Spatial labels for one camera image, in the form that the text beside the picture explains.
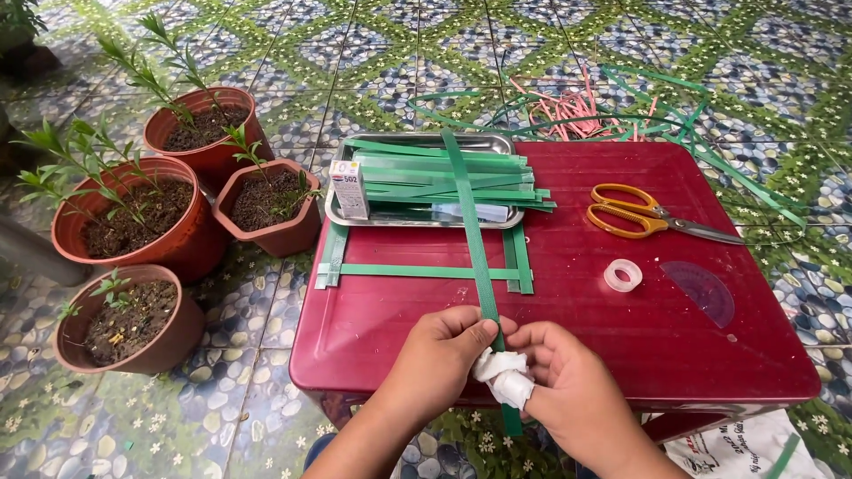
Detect person's right hand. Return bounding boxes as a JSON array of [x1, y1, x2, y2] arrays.
[[505, 322, 645, 467]]

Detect clear plastic packet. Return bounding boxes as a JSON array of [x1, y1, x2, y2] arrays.
[[426, 202, 511, 224]]

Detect pile of pink strips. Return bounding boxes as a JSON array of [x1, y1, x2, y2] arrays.
[[509, 65, 661, 142]]

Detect grey pipe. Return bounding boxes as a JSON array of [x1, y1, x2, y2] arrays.
[[0, 213, 91, 288]]

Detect stack of cut green straps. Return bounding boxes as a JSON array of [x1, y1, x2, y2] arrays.
[[343, 137, 558, 214]]

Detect large round brown potted plant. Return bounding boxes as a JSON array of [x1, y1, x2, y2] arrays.
[[12, 116, 231, 285]]

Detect square brown potted plant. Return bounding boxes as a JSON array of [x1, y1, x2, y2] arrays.
[[212, 123, 324, 259]]

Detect purple transparent protractor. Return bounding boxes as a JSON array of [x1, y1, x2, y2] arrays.
[[659, 260, 736, 330]]

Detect tangle of loose green straps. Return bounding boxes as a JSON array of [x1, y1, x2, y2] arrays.
[[406, 64, 810, 232]]

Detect small sprout brown potted plant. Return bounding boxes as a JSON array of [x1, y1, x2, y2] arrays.
[[52, 264, 206, 376]]

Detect white printed plastic bag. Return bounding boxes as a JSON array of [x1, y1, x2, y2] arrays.
[[663, 408, 829, 479]]

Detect white tissue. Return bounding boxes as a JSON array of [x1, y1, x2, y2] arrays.
[[472, 348, 536, 411]]

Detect person's left hand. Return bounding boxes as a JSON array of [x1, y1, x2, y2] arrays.
[[373, 306, 519, 433]]

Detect long green plastic strap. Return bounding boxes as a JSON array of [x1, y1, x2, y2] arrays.
[[441, 129, 525, 438]]

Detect red plastic table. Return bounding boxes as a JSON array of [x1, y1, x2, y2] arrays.
[[288, 140, 822, 445]]

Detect person's blue trousers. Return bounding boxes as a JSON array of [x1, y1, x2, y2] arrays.
[[303, 432, 338, 472]]

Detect metal tray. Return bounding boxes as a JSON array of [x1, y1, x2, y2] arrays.
[[324, 132, 527, 230]]

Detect dark potted shrub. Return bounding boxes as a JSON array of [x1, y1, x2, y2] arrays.
[[0, 0, 62, 75]]

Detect clear tape roll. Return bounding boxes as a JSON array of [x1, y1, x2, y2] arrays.
[[603, 258, 644, 293]]

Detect tall potted plant brown pot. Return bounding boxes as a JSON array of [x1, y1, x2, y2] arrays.
[[96, 12, 276, 192]]

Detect orange handled scissors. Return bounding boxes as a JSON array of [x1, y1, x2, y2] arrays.
[[586, 183, 746, 246]]

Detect white glue box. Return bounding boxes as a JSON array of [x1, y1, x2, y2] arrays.
[[329, 160, 370, 221]]

